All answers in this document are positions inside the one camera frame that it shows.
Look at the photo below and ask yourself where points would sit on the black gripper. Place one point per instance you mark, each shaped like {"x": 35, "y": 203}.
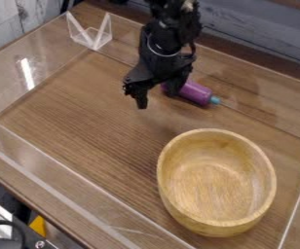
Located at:
{"x": 154, "y": 69}

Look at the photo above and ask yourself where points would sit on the purple toy eggplant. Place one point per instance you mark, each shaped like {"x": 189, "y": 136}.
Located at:
{"x": 193, "y": 92}

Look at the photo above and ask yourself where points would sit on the brown wooden bowl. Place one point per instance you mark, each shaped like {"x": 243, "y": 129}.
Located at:
{"x": 215, "y": 181}

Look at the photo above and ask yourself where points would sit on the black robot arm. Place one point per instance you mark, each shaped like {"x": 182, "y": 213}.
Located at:
{"x": 166, "y": 49}

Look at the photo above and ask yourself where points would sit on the yellow label on equipment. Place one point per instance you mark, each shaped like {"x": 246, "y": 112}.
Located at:
{"x": 38, "y": 225}

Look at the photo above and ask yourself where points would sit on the clear acrylic corner bracket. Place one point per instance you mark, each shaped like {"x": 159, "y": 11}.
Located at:
{"x": 91, "y": 37}

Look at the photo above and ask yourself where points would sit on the clear acrylic tray wall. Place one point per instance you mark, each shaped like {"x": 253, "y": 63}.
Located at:
{"x": 80, "y": 208}

